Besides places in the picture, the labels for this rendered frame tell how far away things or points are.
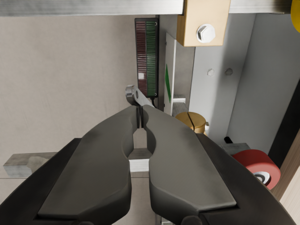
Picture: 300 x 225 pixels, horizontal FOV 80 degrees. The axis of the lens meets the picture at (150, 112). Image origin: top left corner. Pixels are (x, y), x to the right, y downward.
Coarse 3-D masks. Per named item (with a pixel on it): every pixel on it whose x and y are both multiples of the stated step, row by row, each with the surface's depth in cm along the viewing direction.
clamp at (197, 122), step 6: (180, 114) 31; (186, 114) 31; (192, 114) 31; (198, 114) 30; (180, 120) 29; (186, 120) 29; (192, 120) 29; (198, 120) 29; (204, 120) 29; (192, 126) 27; (198, 126) 28; (204, 126) 28; (198, 132) 28; (204, 132) 29
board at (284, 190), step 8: (296, 136) 29; (296, 144) 29; (288, 152) 30; (296, 152) 29; (288, 160) 30; (296, 160) 29; (280, 168) 32; (288, 168) 30; (296, 168) 29; (280, 176) 32; (288, 176) 30; (296, 176) 30; (280, 184) 32; (288, 184) 31; (296, 184) 31; (272, 192) 34; (280, 192) 32; (288, 192) 32; (296, 192) 32; (280, 200) 33; (288, 200) 33; (296, 200) 33; (288, 208) 34; (296, 208) 34; (296, 216) 36; (296, 224) 37
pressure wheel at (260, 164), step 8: (240, 152) 30; (248, 152) 29; (256, 152) 29; (240, 160) 28; (248, 160) 28; (256, 160) 27; (264, 160) 27; (248, 168) 27; (256, 168) 27; (264, 168) 27; (272, 168) 27; (256, 176) 28; (264, 176) 29; (272, 176) 28; (264, 184) 29; (272, 184) 29
